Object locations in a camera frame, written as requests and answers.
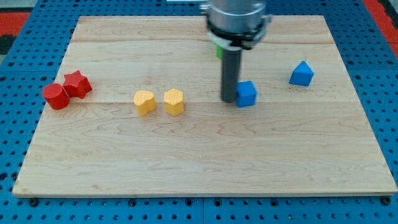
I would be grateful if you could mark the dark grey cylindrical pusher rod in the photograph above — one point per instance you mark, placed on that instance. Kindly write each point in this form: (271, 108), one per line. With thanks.
(230, 69)

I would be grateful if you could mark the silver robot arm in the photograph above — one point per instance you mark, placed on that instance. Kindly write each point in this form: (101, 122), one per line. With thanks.
(234, 26)

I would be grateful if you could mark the red star block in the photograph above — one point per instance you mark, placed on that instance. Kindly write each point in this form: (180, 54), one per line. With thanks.
(76, 85)

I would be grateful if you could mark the green block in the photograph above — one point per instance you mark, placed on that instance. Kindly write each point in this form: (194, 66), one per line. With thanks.
(219, 52)

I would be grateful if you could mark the blue cube block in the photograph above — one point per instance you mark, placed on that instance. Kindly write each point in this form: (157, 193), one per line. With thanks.
(246, 94)

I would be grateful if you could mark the yellow hexagon block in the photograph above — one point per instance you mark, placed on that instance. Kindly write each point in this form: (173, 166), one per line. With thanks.
(173, 101)

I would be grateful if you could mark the blue triangular prism block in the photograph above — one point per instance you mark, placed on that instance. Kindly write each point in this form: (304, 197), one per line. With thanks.
(302, 74)

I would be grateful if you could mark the yellow heart block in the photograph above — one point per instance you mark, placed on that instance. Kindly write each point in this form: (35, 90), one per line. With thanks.
(144, 101)

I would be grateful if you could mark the wooden board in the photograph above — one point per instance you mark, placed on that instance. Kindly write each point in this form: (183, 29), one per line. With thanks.
(296, 141)

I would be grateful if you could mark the red cylinder block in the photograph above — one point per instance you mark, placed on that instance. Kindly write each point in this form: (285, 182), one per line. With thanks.
(56, 96)

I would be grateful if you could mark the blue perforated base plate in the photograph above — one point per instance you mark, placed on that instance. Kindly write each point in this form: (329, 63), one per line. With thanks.
(35, 56)

